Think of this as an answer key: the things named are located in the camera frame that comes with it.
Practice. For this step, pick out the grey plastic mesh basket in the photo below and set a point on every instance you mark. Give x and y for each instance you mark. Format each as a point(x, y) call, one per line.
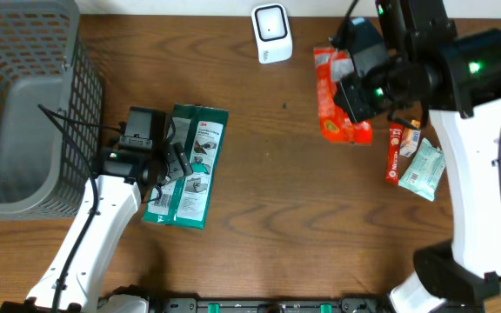
point(51, 100)

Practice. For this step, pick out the orange white small packet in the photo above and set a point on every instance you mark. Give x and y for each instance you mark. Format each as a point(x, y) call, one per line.
point(410, 140)

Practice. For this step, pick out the mint green snack packet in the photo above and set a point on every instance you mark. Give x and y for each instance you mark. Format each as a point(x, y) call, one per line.
point(424, 173)

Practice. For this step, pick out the green white packet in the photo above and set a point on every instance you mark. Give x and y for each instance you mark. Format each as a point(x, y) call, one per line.
point(185, 202)

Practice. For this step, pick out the white barcode scanner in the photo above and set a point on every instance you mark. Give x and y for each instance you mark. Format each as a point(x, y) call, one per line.
point(272, 32)

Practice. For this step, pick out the red snack bag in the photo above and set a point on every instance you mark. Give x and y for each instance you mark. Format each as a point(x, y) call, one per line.
point(331, 66)

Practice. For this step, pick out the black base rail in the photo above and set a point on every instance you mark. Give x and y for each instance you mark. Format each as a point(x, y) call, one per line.
point(250, 306)

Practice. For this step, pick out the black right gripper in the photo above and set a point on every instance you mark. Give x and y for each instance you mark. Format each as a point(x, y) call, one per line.
point(349, 95)

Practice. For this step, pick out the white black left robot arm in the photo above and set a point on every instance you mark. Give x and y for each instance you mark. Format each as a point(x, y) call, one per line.
point(112, 196)

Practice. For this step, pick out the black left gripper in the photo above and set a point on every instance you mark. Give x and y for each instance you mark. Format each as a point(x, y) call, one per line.
point(177, 163)

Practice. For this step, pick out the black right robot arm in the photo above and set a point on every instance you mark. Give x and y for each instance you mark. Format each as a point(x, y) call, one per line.
point(460, 274)

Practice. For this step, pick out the red stick packet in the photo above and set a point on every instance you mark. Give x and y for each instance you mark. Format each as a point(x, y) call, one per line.
point(395, 137)

